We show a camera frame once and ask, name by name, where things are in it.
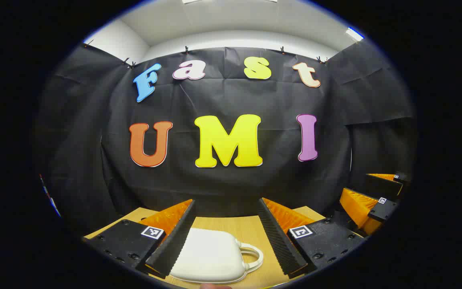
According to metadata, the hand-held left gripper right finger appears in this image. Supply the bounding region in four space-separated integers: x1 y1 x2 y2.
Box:
257 197 365 279

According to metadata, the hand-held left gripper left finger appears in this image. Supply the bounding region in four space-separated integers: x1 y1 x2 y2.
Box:
82 199 197 278

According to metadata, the white suitcase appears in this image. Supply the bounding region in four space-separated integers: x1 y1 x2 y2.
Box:
170 228 264 285

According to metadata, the ceiling light panel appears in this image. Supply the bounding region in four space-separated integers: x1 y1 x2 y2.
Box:
345 27 365 42

